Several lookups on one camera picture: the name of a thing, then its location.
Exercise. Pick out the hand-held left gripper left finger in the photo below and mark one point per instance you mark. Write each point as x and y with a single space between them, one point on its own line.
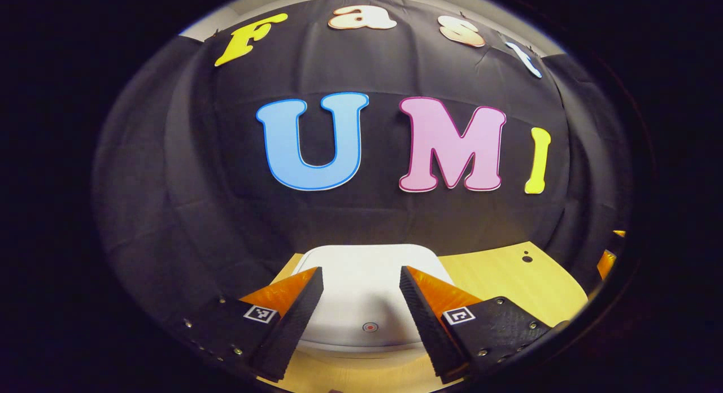
296 331

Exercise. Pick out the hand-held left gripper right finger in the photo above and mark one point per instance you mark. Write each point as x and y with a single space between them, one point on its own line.
426 331

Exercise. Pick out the white desktop garbage bin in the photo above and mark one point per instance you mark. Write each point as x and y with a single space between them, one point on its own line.
367 291

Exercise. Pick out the wooden desktop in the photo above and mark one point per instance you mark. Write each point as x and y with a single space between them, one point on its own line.
508 280

